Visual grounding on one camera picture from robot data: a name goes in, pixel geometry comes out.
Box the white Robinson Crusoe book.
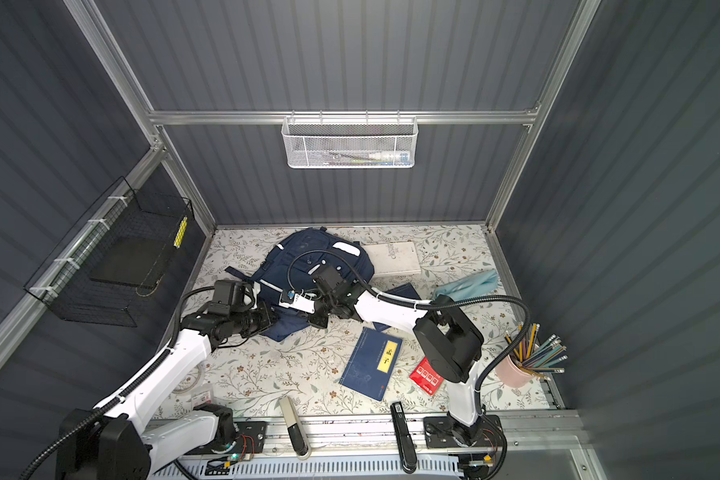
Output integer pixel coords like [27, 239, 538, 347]
[365, 241, 421, 277]

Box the red card pack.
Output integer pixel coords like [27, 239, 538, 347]
[409, 357, 444, 396]

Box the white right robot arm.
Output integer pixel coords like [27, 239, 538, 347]
[281, 265, 484, 427]

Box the navy blue student backpack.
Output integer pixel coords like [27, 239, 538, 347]
[225, 227, 375, 342]

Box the dark blue thin notebook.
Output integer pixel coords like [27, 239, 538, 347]
[373, 282, 421, 332]

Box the pink pencil cup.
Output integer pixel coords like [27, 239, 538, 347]
[494, 355, 534, 389]

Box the black and white stapler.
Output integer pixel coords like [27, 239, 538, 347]
[278, 395, 311, 459]

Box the light blue cloth pouch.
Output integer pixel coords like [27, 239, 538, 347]
[432, 269, 499, 301]

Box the black wire wall basket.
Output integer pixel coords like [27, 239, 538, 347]
[25, 182, 194, 328]

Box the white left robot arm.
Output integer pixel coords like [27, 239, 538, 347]
[55, 280, 277, 479]

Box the white wire mesh basket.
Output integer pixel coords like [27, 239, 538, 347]
[281, 115, 419, 169]

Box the blue notebook with yellow label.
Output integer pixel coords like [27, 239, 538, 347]
[339, 328, 403, 401]

